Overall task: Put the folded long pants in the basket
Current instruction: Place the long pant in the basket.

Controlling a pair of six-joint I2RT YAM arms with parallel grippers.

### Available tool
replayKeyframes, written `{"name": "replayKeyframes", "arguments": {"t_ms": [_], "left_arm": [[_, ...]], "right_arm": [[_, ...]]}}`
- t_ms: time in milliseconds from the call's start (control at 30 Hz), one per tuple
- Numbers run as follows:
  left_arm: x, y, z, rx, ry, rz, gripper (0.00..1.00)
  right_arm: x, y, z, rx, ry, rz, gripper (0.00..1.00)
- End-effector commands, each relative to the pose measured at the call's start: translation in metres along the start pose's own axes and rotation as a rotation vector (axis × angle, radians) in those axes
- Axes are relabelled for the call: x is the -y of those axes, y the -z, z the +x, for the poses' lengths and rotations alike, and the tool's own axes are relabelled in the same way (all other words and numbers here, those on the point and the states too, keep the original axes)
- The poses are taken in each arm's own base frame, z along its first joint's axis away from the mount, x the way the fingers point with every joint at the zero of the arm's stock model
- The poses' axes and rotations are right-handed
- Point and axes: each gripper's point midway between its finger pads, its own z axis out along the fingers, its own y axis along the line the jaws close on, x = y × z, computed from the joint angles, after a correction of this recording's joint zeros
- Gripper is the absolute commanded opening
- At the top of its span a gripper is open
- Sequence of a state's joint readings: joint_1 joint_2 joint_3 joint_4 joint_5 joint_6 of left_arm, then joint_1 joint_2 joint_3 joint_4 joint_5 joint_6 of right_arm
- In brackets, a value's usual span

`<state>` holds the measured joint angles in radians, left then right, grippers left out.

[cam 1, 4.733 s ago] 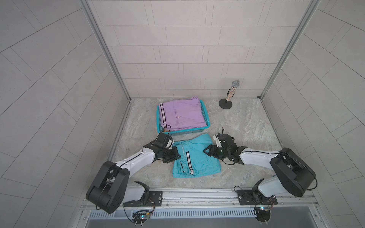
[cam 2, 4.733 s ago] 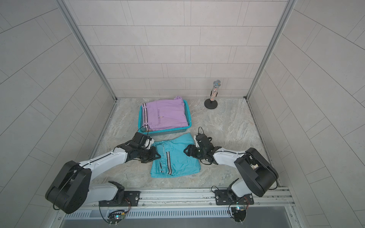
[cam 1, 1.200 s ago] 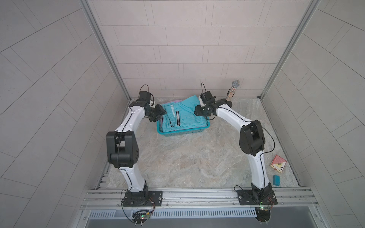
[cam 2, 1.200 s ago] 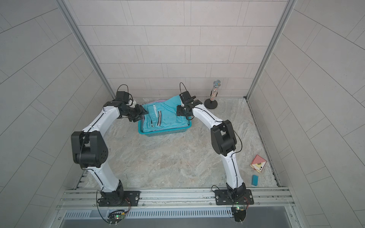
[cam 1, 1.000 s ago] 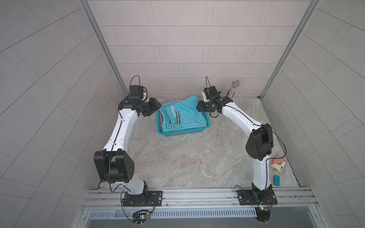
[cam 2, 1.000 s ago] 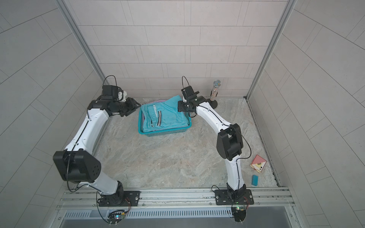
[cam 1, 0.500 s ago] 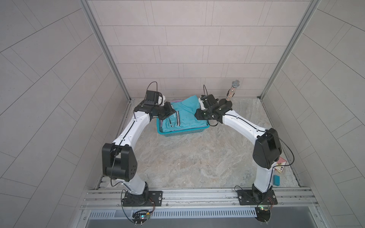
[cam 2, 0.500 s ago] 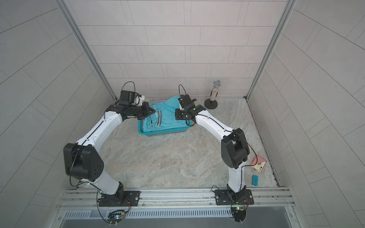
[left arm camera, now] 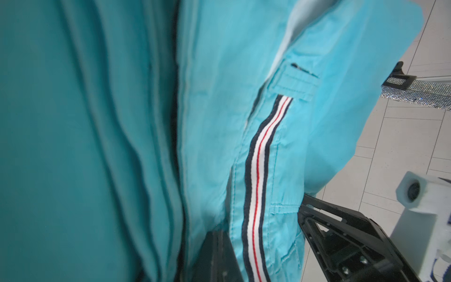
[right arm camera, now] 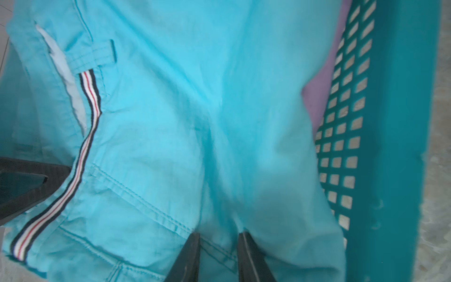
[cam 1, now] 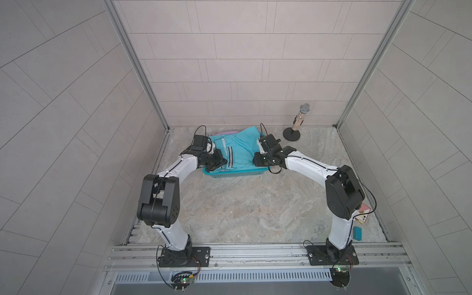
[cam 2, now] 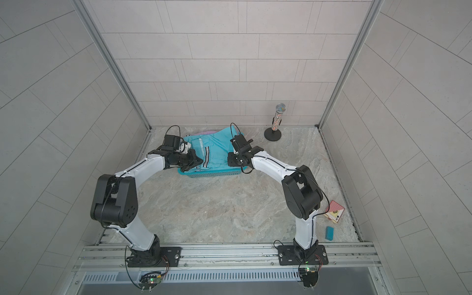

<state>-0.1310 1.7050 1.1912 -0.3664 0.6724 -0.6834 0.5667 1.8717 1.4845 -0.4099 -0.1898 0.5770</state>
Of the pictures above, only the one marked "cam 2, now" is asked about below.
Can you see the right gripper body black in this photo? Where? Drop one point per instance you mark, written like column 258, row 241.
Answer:
column 237, row 158

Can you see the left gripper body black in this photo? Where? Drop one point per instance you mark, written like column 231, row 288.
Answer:
column 182, row 159

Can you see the teal pants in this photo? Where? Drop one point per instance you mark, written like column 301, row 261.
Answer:
column 213, row 149

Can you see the purple pants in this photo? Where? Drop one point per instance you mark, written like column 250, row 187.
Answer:
column 207, row 132

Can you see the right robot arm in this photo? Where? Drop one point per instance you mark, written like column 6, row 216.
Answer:
column 303, row 196

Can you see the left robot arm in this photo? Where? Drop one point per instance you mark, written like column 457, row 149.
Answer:
column 115, row 204

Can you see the teal plastic basket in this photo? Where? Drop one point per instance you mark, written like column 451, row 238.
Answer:
column 199, row 172

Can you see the glitter microphone on stand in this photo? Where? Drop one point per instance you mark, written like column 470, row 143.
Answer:
column 273, row 133

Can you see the pink patterned small box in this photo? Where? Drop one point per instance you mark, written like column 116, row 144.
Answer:
column 335, row 211

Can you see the small teal block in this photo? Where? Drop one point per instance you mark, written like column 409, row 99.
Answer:
column 329, row 233

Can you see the left circuit board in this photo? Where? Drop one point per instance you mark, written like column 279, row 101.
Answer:
column 149, row 281

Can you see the circuit board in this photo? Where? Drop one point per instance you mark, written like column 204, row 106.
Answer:
column 309, row 277
column 149, row 281

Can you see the ventilation grille strip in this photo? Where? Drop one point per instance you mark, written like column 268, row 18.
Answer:
column 197, row 276

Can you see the right circuit board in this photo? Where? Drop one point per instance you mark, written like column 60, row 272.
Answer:
column 309, row 277

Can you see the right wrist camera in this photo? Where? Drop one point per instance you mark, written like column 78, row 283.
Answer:
column 239, row 142

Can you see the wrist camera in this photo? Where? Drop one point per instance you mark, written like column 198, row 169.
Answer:
column 173, row 143
column 239, row 142

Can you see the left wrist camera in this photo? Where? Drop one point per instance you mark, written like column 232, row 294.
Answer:
column 173, row 143

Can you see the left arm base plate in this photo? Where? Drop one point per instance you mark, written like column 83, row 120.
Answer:
column 167, row 257

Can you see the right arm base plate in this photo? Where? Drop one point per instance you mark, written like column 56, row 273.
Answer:
column 290, row 255

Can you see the aluminium mounting rail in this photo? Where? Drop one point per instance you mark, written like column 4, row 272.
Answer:
column 193, row 256

